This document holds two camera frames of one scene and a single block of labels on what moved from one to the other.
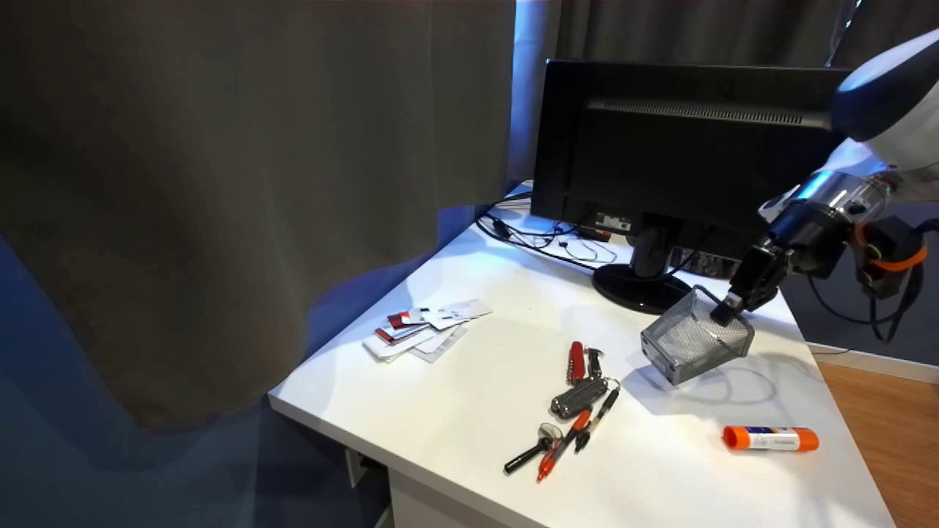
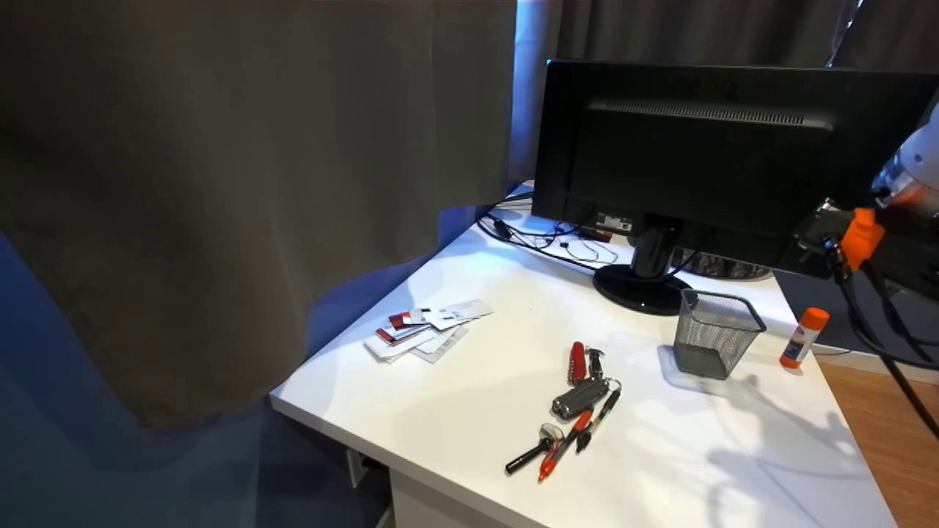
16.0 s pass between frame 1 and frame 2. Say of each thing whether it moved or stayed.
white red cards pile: stayed
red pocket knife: stayed
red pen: stayed
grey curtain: stayed
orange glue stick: moved
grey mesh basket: moved
